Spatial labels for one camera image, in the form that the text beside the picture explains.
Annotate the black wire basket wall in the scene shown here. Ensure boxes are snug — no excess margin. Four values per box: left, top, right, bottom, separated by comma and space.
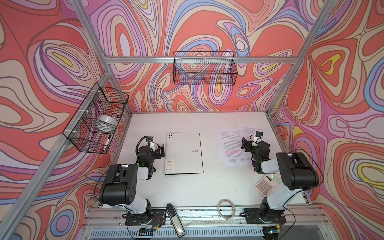
63, 83, 129, 154
173, 50, 238, 86

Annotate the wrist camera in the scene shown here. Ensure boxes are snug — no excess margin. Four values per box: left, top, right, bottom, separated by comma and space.
250, 131, 264, 144
146, 136, 159, 151

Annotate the printed paper sheet lower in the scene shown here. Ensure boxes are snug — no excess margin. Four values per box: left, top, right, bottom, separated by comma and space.
243, 127, 261, 140

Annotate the white black lever arch folder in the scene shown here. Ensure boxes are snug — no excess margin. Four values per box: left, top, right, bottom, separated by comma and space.
164, 133, 204, 175

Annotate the printed paper sheet top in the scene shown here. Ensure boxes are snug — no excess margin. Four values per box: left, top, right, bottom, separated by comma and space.
218, 128, 252, 168

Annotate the coiled white cable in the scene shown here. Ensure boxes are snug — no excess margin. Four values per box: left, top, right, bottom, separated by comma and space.
217, 198, 236, 221

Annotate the white pink calculator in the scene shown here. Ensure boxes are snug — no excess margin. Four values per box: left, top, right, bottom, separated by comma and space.
255, 175, 282, 197

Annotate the printed paper sheet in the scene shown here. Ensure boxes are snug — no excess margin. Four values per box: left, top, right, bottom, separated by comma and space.
243, 127, 261, 140
218, 128, 252, 168

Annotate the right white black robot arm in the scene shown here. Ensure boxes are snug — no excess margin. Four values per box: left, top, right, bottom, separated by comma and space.
241, 138, 320, 219

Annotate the black wire basket back wall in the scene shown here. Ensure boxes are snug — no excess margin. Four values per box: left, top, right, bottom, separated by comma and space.
173, 50, 238, 86

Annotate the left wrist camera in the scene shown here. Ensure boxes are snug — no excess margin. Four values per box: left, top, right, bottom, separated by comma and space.
146, 136, 159, 151

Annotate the silver tape roll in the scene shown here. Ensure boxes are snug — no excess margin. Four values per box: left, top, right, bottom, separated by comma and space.
96, 115, 118, 127

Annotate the black wire basket left wall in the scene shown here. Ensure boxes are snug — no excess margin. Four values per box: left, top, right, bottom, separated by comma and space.
63, 83, 129, 154

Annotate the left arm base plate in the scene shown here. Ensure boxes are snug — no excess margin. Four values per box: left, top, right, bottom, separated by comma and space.
122, 209, 167, 228

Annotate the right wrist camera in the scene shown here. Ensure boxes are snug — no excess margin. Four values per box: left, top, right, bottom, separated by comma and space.
250, 131, 264, 144

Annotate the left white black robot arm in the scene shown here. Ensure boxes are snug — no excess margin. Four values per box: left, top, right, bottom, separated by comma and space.
99, 145, 165, 219

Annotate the black handheld scanner device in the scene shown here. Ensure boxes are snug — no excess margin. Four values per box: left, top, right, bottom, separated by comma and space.
166, 204, 186, 238

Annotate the white marker pen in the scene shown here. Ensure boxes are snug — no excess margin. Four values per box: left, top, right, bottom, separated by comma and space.
103, 139, 110, 153

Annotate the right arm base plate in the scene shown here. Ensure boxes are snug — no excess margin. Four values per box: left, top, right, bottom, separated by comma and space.
240, 208, 287, 225

